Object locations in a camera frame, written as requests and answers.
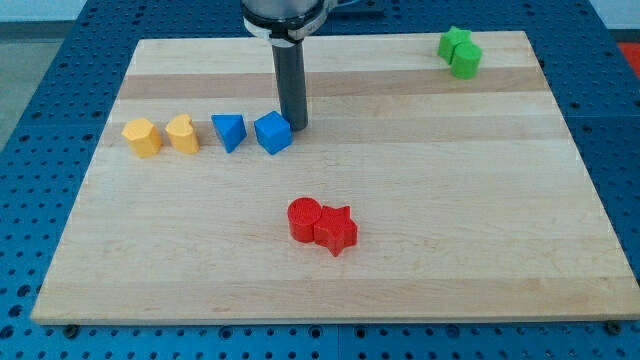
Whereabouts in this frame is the yellow heart block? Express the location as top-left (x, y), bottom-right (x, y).
top-left (165, 113), bottom-right (200, 154)

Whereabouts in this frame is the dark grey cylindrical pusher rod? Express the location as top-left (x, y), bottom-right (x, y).
top-left (272, 42), bottom-right (308, 132)

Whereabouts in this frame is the blue cube block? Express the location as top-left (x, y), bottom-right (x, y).
top-left (254, 111), bottom-right (293, 155)

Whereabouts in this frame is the green cylinder block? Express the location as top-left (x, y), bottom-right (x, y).
top-left (451, 42), bottom-right (483, 79)

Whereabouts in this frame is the blue triangle block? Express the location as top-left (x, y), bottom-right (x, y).
top-left (211, 114), bottom-right (247, 153)

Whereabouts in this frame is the green star block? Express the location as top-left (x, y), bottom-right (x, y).
top-left (437, 26), bottom-right (471, 64)

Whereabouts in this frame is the yellow hexagon block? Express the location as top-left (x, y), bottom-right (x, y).
top-left (121, 118), bottom-right (163, 158)

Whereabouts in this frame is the red star block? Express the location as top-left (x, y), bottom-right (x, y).
top-left (313, 206), bottom-right (358, 257)

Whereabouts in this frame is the wooden board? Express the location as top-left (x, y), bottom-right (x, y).
top-left (31, 31), bottom-right (639, 325)

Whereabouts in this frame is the red cylinder block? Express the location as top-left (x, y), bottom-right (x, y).
top-left (287, 197), bottom-right (322, 243)

